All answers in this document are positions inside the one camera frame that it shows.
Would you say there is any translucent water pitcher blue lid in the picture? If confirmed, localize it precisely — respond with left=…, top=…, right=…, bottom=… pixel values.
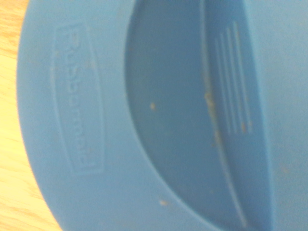
left=16, top=0, right=308, bottom=231

